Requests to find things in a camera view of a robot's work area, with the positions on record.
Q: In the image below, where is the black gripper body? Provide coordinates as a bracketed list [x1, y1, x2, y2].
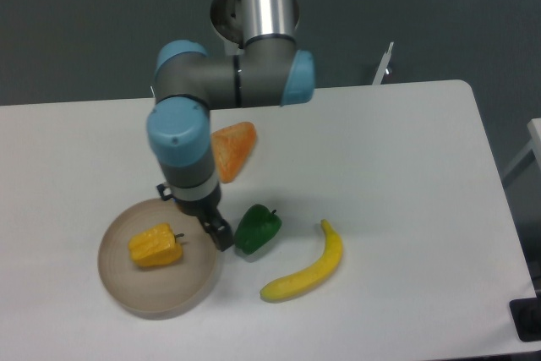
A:
[156, 183, 221, 218]

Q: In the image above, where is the yellow bell pepper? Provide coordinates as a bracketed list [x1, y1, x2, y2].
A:
[128, 223, 183, 268]

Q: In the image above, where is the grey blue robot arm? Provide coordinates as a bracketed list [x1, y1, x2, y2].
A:
[146, 0, 315, 251]

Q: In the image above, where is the green bell pepper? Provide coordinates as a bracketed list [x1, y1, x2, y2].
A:
[234, 204, 282, 255]

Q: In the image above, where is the beige round plate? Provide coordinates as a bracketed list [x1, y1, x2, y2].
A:
[97, 199, 218, 319]

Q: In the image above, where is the orange triangular bread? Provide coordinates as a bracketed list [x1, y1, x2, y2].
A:
[210, 122, 257, 183]

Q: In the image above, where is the yellow banana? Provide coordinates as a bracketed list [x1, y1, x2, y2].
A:
[260, 219, 344, 303]

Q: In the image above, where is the black device at table edge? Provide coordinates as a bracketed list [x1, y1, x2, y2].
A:
[509, 298, 541, 342]

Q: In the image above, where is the white furniture at right edge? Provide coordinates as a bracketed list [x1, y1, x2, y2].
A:
[500, 118, 540, 188]

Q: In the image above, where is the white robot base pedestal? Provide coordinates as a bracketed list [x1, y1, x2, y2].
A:
[210, 0, 297, 60]

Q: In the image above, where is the white metal frame leg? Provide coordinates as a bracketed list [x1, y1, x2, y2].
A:
[372, 41, 394, 85]

